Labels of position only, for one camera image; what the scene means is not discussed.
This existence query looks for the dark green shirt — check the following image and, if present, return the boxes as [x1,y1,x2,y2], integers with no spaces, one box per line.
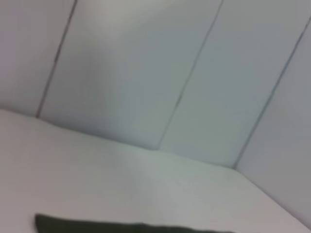
[34,213,240,233]

